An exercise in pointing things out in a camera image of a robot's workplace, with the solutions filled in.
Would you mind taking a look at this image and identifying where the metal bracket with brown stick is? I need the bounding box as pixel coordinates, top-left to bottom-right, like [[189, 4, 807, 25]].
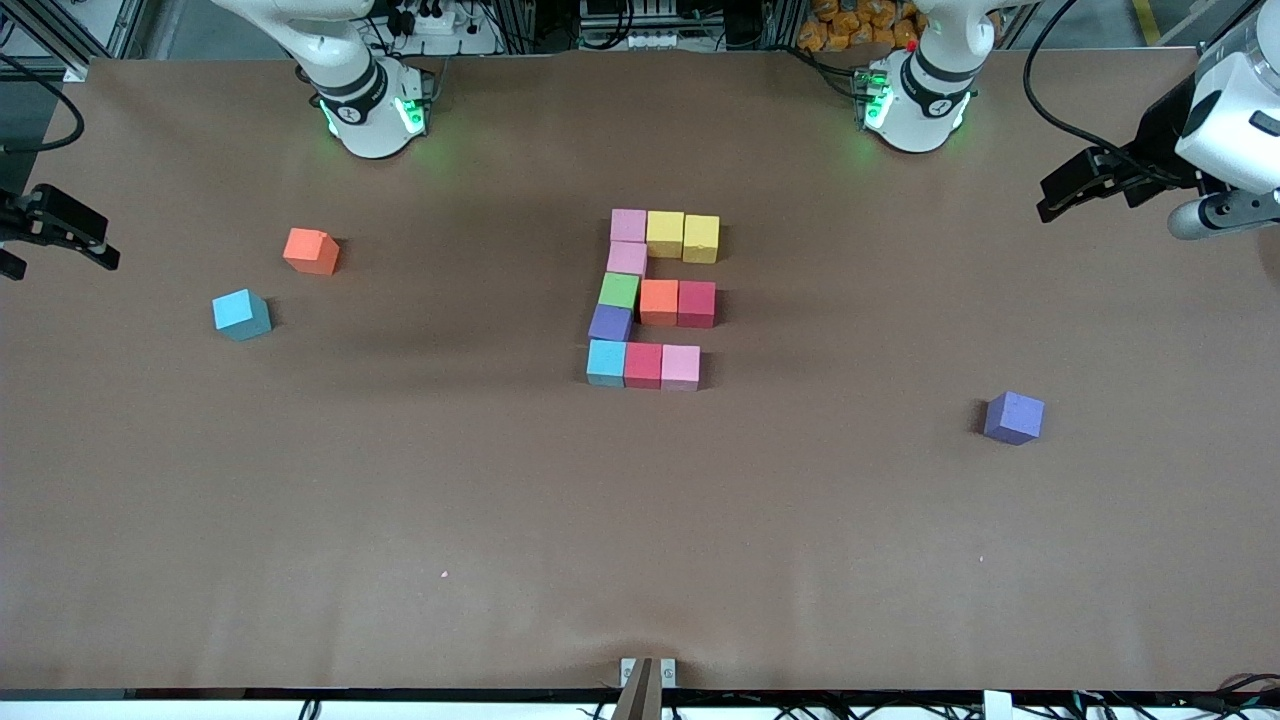
[[612, 656, 677, 720]]

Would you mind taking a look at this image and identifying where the bag of orange items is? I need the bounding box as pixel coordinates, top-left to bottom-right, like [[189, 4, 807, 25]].
[[797, 0, 926, 53]]

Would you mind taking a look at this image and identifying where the red foam cube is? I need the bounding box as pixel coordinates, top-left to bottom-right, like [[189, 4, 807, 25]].
[[624, 342, 663, 390], [678, 281, 717, 329]]

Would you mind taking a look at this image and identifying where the yellow foam cube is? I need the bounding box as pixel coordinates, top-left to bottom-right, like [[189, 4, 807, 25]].
[[683, 214, 721, 265], [646, 210, 686, 259]]

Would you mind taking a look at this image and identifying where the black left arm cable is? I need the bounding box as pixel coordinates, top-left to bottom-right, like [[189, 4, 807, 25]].
[[1022, 0, 1191, 186]]

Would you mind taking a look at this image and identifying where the brown table cover sheet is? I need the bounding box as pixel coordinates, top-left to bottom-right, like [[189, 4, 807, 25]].
[[0, 48, 1280, 693]]

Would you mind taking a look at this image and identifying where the orange foam cube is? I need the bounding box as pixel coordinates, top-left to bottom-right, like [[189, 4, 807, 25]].
[[282, 228, 341, 276], [639, 279, 680, 327]]

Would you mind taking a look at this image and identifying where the cyan foam cube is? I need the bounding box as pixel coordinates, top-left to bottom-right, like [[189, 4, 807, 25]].
[[586, 339, 628, 388], [212, 289, 273, 342]]

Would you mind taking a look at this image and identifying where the white power strip with plugs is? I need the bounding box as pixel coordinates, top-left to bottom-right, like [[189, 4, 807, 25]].
[[395, 0, 501, 56]]

